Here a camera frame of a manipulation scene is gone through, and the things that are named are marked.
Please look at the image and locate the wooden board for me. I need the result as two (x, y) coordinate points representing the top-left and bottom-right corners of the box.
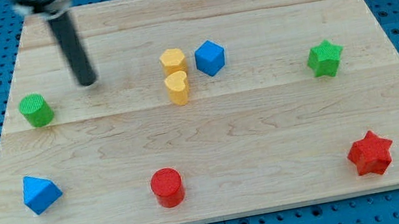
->
(0, 0), (399, 224)

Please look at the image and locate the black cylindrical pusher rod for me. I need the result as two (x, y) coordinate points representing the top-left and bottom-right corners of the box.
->
(48, 11), (97, 87)

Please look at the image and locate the blue triangle block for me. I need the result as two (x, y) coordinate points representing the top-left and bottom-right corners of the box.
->
(23, 176), (63, 215)

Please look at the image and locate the red cylinder block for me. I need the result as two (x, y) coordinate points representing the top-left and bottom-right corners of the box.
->
(150, 167), (186, 209)

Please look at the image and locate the yellow hexagon block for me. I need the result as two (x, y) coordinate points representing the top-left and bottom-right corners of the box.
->
(159, 48), (188, 76)

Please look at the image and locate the green cylinder block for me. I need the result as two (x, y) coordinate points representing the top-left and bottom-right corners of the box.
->
(18, 93), (54, 127)

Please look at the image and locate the green star block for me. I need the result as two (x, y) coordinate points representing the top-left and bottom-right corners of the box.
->
(307, 40), (343, 77)

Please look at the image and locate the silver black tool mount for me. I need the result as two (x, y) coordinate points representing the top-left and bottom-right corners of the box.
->
(11, 0), (73, 19)

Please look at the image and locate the yellow heart block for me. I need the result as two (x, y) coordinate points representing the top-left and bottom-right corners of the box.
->
(164, 70), (190, 106)

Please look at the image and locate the blue cube block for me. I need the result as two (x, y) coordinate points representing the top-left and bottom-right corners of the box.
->
(195, 41), (225, 76)

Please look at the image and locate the red star block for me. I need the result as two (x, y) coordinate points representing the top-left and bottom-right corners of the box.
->
(347, 130), (393, 176)

